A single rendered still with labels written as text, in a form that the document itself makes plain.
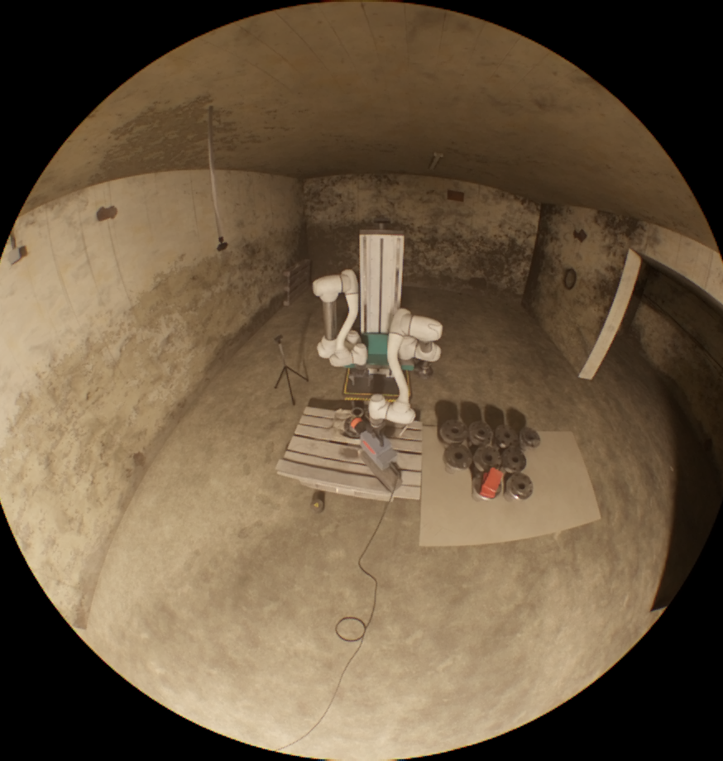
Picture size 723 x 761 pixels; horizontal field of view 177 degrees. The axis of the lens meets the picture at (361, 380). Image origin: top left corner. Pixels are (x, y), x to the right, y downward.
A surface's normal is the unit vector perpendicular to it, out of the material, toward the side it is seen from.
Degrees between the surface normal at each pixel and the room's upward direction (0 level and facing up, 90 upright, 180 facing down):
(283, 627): 0
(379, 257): 90
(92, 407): 90
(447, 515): 0
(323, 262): 90
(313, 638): 0
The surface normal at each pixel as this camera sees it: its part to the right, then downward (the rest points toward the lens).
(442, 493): -0.01, -0.75
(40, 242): 0.98, 0.11
